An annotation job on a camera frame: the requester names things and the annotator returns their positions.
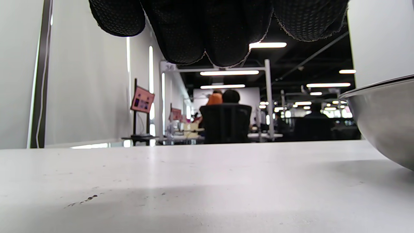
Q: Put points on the white metal frame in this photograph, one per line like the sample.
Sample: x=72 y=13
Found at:
x=269 y=97

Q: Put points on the black high-back office chair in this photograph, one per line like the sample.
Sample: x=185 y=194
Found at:
x=226 y=124

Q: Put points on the person's left hand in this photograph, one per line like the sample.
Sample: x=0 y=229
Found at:
x=210 y=29

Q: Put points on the glass window with dark frame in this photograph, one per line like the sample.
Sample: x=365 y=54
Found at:
x=40 y=81

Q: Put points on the small pink sign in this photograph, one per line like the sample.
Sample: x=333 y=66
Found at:
x=176 y=114

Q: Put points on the clear plastic bottle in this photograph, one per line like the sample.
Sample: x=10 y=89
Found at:
x=170 y=131

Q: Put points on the pink sign on black pole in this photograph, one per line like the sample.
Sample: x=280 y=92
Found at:
x=142 y=99

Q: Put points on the black mesh office chair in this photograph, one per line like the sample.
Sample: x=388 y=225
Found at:
x=313 y=127

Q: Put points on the ceiling light tube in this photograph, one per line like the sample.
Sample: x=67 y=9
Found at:
x=229 y=72
x=328 y=85
x=267 y=45
x=347 y=71
x=223 y=86

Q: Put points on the steel mixing bowl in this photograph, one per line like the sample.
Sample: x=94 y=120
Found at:
x=388 y=126

